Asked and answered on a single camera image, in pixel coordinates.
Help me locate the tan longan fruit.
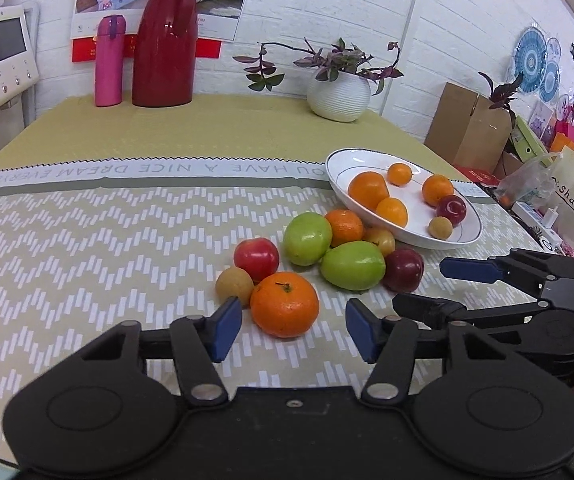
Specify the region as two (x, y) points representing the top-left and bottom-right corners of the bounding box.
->
(215, 266), (255, 309)

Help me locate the large orange tangerine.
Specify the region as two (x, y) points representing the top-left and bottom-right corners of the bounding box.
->
(249, 272), (319, 339)

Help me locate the clear plastic bag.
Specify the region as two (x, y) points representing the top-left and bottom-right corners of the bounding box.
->
(494, 153), (558, 209)

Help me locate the red envelope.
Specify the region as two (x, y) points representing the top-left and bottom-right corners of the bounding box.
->
(456, 166), (500, 188)

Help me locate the purple green trailing plant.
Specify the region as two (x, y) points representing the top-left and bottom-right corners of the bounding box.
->
(233, 38), (403, 96)

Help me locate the brown cardboard box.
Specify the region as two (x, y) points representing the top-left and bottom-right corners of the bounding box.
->
(424, 82), (512, 172)

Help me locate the dark red plum in plate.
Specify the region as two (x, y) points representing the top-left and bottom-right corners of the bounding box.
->
(436, 195), (467, 226)

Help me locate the tan longan in plate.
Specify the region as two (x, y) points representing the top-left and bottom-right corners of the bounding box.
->
(427, 216), (453, 240)

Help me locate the orange paper bag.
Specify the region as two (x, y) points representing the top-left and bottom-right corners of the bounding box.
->
(549, 132), (574, 153)

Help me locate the small orange in plate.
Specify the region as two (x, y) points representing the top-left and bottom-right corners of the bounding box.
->
(387, 162), (413, 186)

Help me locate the dark red plum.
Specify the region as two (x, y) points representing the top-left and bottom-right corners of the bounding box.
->
(381, 248), (425, 292)
(436, 195), (467, 226)

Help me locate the large orange in plate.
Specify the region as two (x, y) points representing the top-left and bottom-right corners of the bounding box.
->
(348, 171), (390, 211)

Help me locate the green patterned tablecloth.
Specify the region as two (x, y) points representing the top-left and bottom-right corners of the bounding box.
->
(0, 92), (543, 461)

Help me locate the dark purple potted plant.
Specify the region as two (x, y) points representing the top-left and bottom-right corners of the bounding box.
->
(479, 72), (524, 128)

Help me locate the green apple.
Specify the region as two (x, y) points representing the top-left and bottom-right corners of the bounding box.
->
(319, 240), (386, 292)
(283, 211), (333, 266)

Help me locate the blue round wall decoration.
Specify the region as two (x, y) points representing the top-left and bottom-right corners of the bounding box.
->
(513, 26), (548, 94)

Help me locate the green box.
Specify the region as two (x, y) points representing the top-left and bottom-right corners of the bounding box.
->
(511, 116), (548, 164)

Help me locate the red apple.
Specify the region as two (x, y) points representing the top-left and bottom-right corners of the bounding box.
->
(234, 237), (279, 283)

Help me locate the red thermos jug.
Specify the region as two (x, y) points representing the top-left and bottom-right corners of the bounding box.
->
(132, 0), (198, 107)

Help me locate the white power strip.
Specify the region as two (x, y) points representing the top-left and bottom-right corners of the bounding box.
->
(511, 202), (563, 252)

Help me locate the white ribbed plant pot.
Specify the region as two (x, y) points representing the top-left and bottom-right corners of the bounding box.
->
(307, 73), (372, 122)

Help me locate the pink water bottle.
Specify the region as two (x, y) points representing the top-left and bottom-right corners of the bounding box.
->
(94, 14), (126, 107)

